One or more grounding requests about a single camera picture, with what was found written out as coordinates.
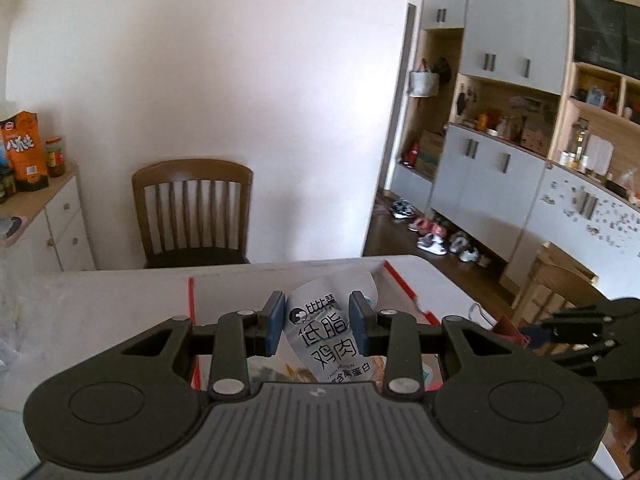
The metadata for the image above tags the orange snack bag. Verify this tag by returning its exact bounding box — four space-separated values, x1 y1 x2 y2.
0 110 50 192

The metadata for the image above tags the white chicken snack pouch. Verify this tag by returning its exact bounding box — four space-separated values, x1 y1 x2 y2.
285 270 382 387

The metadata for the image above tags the red paper figure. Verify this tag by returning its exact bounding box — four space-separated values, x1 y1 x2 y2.
492 315 529 349

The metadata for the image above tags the glass jar with red lid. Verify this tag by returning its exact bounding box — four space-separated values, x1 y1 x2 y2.
45 135 67 179

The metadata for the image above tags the wooden chair with curved back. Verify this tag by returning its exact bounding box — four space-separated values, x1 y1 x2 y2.
510 241 602 332

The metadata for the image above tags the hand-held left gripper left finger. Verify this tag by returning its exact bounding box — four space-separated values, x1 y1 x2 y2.
120 290 287 402

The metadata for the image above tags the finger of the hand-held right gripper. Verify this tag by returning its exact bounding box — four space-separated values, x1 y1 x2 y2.
519 327 632 382
542 297 640 345

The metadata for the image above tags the red cardboard box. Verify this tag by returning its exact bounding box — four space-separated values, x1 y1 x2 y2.
187 259 444 394

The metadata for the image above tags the grey hanging bag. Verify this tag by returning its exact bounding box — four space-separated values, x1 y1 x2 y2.
408 58 441 98

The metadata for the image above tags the wooden chair with slatted back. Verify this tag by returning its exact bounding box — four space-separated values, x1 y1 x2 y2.
131 158 255 270

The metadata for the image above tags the row of shoes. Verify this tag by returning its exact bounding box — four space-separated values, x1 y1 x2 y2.
387 198 494 267

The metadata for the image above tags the white side cabinet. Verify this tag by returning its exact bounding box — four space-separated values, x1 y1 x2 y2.
0 160 97 274

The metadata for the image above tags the white marble desktop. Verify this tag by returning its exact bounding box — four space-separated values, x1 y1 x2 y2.
0 254 502 480

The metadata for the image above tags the white and wood wall cabinet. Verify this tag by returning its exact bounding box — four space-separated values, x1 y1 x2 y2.
362 0 640 307

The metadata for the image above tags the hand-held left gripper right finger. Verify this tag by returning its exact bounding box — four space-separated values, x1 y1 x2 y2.
348 290 521 396

